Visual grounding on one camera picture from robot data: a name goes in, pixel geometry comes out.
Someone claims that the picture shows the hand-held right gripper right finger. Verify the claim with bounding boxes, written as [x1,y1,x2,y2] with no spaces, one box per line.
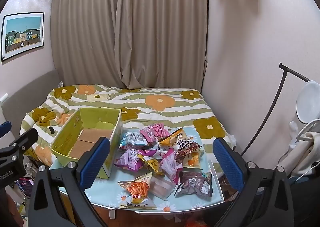
[212,138,294,227]

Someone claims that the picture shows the white garment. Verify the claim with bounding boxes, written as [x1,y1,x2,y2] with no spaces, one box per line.
[275,121,320,180]

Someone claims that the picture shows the white pink snack packet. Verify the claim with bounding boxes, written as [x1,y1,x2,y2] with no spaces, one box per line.
[155,143,175,159]

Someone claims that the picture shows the light blue snack packet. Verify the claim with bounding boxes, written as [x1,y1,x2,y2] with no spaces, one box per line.
[119,131,149,150]

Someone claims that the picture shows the magenta snack packet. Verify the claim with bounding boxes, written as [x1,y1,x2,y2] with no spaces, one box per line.
[160,148,184,185]

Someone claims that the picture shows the gold snack packet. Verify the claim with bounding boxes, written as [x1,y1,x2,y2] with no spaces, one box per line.
[137,154,165,176]

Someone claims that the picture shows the thin black wall cable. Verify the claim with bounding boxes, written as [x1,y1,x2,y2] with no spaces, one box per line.
[200,0,210,93]

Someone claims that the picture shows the black curved lamp stand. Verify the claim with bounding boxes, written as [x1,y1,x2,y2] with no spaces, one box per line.
[240,63,313,157]

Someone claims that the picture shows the brown striped snack packet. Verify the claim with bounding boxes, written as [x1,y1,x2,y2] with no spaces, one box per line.
[174,134,203,164]

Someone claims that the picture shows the dark purple snack packet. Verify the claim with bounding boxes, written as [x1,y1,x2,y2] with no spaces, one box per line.
[175,171,213,199]

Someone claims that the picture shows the beige curtain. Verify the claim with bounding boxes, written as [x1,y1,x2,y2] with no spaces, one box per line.
[51,0,209,90]

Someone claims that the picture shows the pale yellow chips packet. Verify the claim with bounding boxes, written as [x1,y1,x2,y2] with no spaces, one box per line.
[184,152,203,167]

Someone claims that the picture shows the framed wall poster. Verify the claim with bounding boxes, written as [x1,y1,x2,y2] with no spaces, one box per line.
[1,13,45,63]

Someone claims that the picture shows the white round lamp head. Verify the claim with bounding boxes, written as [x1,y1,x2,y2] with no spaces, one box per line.
[296,80,320,124]

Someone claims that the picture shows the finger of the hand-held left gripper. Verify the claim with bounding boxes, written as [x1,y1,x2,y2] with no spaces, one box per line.
[0,128,39,161]
[0,121,12,139]

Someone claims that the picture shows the yellow snack packet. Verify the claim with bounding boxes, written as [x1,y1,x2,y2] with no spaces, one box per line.
[157,128,187,147]

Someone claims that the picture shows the floral striped blanket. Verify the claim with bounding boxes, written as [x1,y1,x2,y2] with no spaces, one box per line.
[19,84,237,167]

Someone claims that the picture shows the grey headboard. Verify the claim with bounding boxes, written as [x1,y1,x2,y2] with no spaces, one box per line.
[0,69,60,137]

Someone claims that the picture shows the green cardboard box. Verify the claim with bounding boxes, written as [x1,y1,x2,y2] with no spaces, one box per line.
[49,108,123,180]

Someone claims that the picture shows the orange sticks snack packet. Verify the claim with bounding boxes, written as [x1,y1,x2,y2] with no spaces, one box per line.
[116,172,158,210]

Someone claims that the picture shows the translucent pink packet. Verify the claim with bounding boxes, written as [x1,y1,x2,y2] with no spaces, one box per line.
[149,174,175,199]

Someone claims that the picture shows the light purple snack packet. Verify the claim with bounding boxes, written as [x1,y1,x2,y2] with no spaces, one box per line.
[114,148,150,171]

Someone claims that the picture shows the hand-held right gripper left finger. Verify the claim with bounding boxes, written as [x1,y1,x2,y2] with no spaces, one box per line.
[28,136,112,227]

